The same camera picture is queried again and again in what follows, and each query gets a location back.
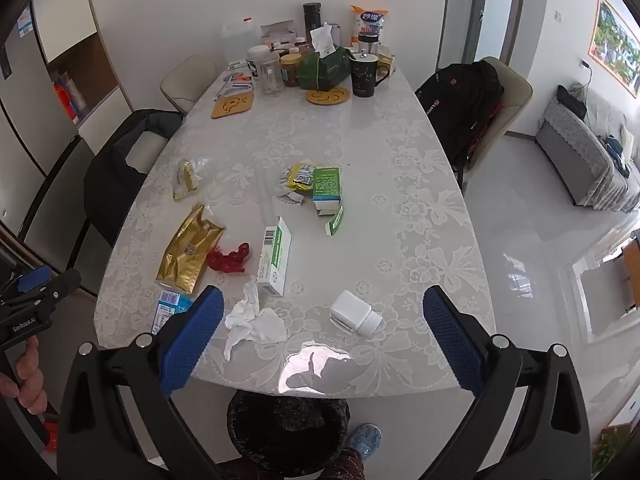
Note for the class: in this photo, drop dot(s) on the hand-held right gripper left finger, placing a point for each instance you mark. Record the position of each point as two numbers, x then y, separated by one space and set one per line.
192 342

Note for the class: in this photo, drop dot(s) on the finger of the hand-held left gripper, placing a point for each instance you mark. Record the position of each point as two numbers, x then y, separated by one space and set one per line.
35 278
62 284

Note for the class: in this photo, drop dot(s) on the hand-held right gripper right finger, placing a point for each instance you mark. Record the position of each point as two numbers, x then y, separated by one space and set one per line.
452 342

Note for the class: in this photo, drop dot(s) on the red mesh net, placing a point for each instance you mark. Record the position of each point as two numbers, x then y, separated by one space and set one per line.
227 260

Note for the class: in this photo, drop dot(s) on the gold snack bag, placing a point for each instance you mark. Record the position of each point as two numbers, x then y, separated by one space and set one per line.
187 252

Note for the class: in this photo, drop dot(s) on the white plastic bottle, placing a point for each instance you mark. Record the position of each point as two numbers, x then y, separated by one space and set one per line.
350 307

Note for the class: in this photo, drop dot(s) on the black lined trash bin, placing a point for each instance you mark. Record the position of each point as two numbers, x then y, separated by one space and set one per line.
285 425

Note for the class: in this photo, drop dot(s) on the person's left hand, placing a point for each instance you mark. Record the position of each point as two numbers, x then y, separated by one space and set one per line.
32 385

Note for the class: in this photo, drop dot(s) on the blue snack packet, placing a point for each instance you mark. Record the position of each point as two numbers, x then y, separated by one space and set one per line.
167 307

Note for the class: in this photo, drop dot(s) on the crumpled white tissue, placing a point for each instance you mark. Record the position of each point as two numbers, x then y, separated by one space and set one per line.
257 327

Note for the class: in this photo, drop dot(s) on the black jacket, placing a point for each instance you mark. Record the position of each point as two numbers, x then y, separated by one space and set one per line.
107 180

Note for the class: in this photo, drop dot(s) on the green and white medicine box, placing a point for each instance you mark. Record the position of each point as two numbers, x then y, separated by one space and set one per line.
274 260

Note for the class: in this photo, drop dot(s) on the blue slipper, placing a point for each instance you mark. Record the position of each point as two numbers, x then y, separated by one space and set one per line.
365 437

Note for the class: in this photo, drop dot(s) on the white lace tablecloth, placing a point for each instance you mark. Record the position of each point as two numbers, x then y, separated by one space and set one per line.
375 210

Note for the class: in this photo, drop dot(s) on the beige dining chair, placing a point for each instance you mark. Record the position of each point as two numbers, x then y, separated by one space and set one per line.
515 95
187 82
145 147

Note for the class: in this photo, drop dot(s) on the person's patterned trouser leg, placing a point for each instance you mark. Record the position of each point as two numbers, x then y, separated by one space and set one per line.
345 467

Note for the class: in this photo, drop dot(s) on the small green carton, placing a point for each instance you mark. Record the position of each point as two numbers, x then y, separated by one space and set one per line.
334 221

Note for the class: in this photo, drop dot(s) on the torn silver wrapper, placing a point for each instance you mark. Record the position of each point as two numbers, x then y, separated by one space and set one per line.
290 197

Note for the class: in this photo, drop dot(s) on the colourful packages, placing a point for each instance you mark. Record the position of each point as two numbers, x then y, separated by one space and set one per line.
67 95

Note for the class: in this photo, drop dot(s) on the wooden stool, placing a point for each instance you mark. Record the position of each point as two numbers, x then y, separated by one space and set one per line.
631 275

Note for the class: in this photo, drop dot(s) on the colourful printed box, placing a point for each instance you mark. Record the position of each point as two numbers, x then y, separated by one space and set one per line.
612 452

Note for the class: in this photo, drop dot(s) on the yellow wrapper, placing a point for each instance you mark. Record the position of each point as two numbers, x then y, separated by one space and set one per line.
300 175

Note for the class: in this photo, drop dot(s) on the open green carton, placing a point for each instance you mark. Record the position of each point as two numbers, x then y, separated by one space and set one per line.
326 182

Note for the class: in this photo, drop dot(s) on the grey sofa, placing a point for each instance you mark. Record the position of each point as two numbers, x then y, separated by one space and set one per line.
575 150

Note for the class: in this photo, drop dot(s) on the black backpack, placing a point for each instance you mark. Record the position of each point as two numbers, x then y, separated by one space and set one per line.
460 105

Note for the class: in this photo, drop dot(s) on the square wooden coaster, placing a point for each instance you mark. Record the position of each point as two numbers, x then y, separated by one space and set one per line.
231 106

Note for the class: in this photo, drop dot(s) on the blue clothes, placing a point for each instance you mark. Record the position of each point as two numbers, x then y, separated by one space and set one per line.
617 152

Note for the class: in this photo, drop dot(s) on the silver foil packet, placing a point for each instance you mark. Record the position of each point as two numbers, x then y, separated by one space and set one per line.
232 85

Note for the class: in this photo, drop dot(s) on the black bag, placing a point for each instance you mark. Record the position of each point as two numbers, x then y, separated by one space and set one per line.
570 102

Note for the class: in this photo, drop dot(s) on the clear glass jar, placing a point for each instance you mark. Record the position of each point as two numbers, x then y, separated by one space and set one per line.
271 77

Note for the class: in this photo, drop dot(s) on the round wooden coaster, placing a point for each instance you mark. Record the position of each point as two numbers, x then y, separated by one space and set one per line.
327 96

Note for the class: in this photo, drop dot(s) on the black mug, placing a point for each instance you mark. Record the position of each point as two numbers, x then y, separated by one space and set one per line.
364 77

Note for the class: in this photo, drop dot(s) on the flat white green box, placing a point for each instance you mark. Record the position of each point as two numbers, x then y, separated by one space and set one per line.
237 65

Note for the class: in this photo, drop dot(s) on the beige box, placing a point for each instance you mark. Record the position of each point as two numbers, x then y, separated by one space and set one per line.
386 65

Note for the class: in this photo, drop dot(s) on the amber honey jar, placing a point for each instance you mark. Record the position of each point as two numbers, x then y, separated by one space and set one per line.
290 72

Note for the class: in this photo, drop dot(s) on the white lidded jar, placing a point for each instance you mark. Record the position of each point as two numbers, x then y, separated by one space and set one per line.
256 57

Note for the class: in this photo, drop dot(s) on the translucent plastic jug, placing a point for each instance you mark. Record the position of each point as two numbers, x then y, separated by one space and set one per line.
239 40

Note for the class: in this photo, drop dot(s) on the green tissue box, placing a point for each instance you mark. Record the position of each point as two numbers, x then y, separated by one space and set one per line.
325 67

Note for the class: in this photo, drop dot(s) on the black lidded glass pot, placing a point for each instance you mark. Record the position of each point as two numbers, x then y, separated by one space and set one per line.
368 42

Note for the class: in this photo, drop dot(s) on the open cardboard box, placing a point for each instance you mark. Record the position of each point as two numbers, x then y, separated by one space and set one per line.
277 35

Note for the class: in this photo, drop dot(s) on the white and orange snack bag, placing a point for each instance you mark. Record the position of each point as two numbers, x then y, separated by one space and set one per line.
370 20

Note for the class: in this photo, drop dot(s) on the framed landscape painting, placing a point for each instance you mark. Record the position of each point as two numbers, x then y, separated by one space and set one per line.
615 45

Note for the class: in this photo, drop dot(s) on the black thermos flask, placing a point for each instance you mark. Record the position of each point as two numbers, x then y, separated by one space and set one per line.
312 17

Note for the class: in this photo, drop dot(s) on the white and wood wall cabinet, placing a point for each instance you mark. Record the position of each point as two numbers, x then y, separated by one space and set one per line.
65 15

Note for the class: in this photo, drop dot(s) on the wall socket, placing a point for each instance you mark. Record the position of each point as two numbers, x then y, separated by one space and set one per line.
584 65

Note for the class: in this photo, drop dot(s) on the grey door frame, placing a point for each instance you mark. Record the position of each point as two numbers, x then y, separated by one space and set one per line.
516 5

